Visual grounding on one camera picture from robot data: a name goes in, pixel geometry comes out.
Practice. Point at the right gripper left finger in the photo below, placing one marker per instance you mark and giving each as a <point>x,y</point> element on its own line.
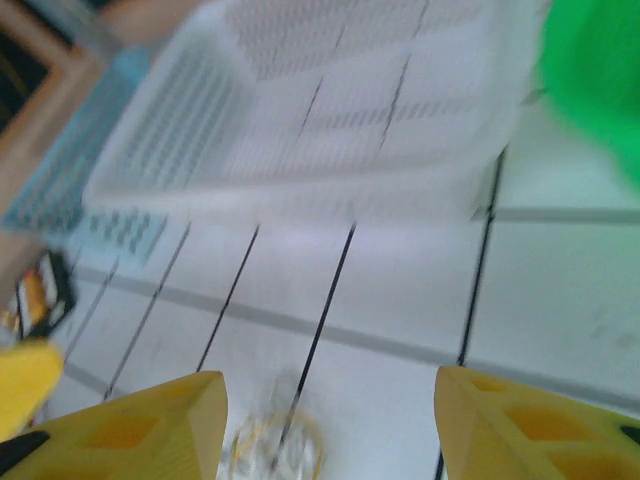
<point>125,440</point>

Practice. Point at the black case with brass parts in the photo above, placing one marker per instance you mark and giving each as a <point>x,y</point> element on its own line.
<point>55,280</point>

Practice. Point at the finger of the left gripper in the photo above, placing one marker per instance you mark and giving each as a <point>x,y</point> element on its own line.
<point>25,385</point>

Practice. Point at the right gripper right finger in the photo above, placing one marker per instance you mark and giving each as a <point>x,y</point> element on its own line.
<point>540,435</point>

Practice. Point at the green plastic basket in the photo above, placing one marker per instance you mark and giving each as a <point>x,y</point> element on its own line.
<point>590,75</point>

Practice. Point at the white plastic basket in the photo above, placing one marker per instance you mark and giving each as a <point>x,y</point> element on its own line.
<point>300,125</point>

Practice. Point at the light blue plastic basket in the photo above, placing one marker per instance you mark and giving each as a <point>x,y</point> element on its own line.
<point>60,175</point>

